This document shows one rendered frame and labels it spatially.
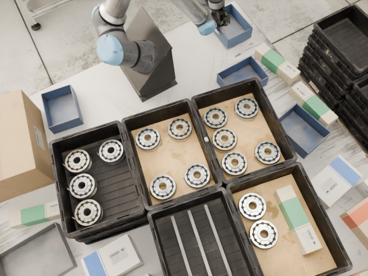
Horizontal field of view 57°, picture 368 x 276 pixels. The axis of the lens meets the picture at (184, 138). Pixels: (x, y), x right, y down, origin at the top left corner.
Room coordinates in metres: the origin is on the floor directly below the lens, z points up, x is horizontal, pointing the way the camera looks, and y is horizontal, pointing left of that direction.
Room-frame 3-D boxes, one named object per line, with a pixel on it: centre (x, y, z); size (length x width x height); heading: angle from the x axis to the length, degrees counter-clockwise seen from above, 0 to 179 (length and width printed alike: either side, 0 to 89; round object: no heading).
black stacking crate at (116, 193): (0.45, 0.36, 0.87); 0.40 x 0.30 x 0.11; 11
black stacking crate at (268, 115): (0.56, -0.23, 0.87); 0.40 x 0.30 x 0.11; 11
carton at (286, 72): (0.97, -0.51, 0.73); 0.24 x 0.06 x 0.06; 34
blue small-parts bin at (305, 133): (0.59, -0.52, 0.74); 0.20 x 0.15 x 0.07; 33
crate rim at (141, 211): (0.45, 0.36, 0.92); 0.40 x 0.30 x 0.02; 11
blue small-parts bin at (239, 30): (1.23, -0.32, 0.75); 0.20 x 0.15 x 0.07; 23
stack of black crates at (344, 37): (1.18, -1.04, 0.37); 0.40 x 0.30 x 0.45; 21
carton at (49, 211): (0.39, 0.65, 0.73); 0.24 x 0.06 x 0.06; 97
